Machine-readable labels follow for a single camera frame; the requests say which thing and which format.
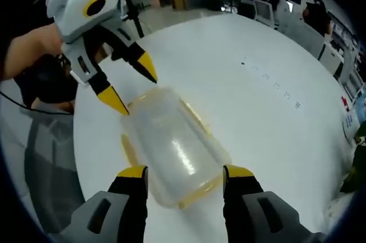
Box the white labelled cup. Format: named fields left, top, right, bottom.
left=339, top=93, right=359, bottom=141

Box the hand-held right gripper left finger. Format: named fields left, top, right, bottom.
left=59, top=165, right=149, bottom=243

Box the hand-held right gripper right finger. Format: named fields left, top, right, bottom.
left=222, top=164, right=327, bottom=243

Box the white office chair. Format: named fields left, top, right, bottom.
left=252, top=0, right=276, bottom=27

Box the green potted plant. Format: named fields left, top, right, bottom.
left=339, top=122, right=366, bottom=194

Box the thin black cable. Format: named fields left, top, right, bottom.
left=0, top=90, right=74, bottom=116

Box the person's left hand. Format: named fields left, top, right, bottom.
left=14, top=52, right=78, bottom=113

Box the grey chair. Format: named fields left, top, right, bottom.
left=25, top=111, right=86, bottom=234

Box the clear plastic container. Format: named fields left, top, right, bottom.
left=119, top=86, right=233, bottom=209

